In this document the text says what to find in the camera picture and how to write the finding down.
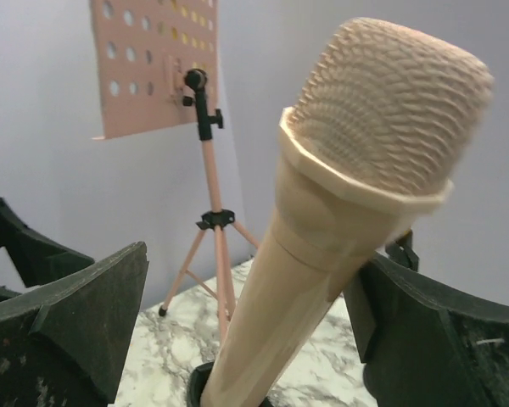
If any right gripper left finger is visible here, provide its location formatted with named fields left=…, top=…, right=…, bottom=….
left=0, top=242, right=148, bottom=406

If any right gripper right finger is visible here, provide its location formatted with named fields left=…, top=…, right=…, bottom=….
left=344, top=254, right=509, bottom=407

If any black mic stand with clip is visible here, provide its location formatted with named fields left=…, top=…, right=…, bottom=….
left=186, top=228, right=421, bottom=407

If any pink music stand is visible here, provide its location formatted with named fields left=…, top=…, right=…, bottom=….
left=90, top=0, right=259, bottom=337

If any pink microphone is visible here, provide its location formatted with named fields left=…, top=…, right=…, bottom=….
left=199, top=16, right=495, bottom=407

